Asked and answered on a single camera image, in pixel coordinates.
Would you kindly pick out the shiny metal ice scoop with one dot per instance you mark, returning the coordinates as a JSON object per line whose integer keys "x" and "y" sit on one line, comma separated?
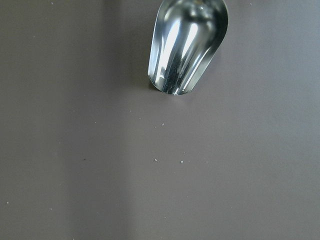
{"x": 186, "y": 36}

